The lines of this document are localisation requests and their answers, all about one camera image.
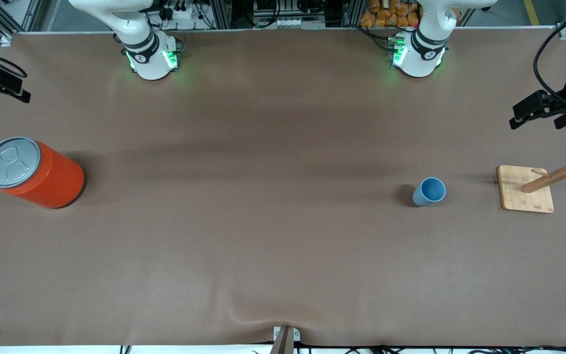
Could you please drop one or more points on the white power strip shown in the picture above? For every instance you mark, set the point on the white power strip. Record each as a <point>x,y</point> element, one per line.
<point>181,12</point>

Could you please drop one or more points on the orange can with grey lid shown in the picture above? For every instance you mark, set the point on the orange can with grey lid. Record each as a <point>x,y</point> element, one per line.
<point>42,179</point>

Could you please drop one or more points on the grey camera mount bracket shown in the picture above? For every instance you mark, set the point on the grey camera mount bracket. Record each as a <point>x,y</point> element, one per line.
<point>284,339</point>

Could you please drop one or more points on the wooden cup rack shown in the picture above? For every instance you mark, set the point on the wooden cup rack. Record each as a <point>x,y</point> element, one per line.
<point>523,191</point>

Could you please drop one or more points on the brown table mat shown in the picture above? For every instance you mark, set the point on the brown table mat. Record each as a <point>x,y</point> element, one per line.
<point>283,221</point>

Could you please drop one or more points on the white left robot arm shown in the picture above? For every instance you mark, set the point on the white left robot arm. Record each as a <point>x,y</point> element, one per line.
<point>423,55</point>

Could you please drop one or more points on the orange packaged snacks pile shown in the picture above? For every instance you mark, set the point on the orange packaged snacks pile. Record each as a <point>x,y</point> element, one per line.
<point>391,14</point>

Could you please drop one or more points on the blue plastic cup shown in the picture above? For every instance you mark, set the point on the blue plastic cup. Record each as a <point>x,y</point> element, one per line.
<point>429,192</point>

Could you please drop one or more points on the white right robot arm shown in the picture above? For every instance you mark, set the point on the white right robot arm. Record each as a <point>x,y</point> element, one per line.
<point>146,55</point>

